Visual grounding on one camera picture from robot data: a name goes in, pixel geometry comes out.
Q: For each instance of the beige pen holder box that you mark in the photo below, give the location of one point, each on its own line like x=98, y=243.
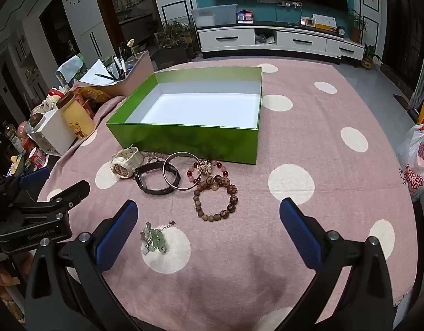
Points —
x=136, y=76

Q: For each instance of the black smart band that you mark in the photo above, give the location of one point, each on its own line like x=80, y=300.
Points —
x=153, y=191

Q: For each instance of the white printed plastic bag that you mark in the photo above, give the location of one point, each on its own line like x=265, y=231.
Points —
x=415, y=165

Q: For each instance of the orange snack packet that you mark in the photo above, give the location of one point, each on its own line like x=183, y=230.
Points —
x=95, y=94

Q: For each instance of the small potted floor plant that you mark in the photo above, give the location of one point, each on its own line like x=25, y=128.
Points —
x=368, y=58

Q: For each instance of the clear plastic storage bin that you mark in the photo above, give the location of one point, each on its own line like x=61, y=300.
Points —
x=213, y=15

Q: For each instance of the white storage box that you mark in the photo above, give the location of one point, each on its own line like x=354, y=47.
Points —
x=57, y=131

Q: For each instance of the white marker pen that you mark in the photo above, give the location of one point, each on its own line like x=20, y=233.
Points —
x=123, y=67

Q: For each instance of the white yellow desk calendar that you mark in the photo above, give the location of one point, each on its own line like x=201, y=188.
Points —
x=324, y=22

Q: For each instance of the black alarm clock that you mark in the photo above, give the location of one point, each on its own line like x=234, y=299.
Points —
x=341, y=31

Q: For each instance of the yellow bear bottle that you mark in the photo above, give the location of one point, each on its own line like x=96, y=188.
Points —
x=76, y=120

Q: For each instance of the potted plant brown pot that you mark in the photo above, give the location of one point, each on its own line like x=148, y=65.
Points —
x=356, y=31

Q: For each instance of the leafy plant on stand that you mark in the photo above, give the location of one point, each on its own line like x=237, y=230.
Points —
x=174, y=38

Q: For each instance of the small pink frame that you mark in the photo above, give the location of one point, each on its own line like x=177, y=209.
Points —
x=308, y=22

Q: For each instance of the white green plastic bag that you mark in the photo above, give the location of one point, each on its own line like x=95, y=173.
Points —
x=70, y=69

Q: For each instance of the cream headed stick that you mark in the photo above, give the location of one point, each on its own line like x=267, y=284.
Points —
x=131, y=43

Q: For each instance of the silver bangle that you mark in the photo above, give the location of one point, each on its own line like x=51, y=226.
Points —
x=183, y=153

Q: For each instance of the brown round ball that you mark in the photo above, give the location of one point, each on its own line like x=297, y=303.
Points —
x=36, y=120

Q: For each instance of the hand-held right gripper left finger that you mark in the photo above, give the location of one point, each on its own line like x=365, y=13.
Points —
x=117, y=238

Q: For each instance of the green cardboard box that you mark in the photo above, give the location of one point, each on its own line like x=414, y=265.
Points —
x=184, y=141

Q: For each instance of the white tv cabinet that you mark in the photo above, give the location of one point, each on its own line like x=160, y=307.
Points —
x=232, y=38

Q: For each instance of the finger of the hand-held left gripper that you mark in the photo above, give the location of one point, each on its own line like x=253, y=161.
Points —
x=34, y=179
x=72, y=193

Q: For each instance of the white power strip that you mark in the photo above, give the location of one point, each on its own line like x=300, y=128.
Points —
x=289, y=4

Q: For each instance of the white paper sheet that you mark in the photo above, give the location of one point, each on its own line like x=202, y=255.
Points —
x=98, y=70

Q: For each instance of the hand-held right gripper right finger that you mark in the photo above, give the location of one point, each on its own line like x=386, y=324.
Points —
x=301, y=234

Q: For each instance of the pink polka dot tablecloth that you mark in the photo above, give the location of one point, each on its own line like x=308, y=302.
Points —
x=301, y=127

